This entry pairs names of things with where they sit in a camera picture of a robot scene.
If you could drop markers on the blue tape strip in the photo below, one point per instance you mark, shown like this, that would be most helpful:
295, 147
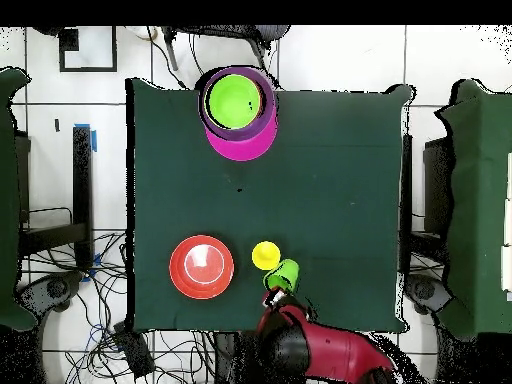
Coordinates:
94, 142

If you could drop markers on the black power box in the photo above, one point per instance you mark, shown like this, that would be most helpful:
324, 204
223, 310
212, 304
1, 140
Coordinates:
134, 352

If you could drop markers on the yellow plastic cup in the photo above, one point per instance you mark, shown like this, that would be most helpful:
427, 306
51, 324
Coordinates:
266, 255

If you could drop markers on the green cloth side table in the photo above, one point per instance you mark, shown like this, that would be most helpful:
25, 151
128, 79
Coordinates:
480, 200
8, 200

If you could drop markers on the black camera tripod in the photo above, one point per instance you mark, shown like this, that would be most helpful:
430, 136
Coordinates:
256, 34

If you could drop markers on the large red-orange plastic bowl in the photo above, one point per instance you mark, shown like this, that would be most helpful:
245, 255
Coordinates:
200, 266

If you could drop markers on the black chair base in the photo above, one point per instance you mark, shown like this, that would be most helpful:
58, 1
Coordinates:
52, 288

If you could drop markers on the black metal stand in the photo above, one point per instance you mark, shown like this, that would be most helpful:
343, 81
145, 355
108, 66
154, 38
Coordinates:
82, 180
407, 180

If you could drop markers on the purple plastic bowl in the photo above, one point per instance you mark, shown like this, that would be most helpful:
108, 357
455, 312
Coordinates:
268, 120

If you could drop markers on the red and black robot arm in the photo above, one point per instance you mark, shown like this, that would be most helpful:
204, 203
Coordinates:
340, 352

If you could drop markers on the dark green tablecloth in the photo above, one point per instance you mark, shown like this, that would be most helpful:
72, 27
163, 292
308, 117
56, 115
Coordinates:
320, 180

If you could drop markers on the small green plastic bowl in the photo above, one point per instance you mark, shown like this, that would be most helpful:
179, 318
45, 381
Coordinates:
234, 102

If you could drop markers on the green plastic cup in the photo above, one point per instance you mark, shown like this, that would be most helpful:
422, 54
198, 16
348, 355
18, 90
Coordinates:
284, 274

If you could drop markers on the pink plastic bowl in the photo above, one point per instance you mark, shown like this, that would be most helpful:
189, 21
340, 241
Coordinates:
244, 150

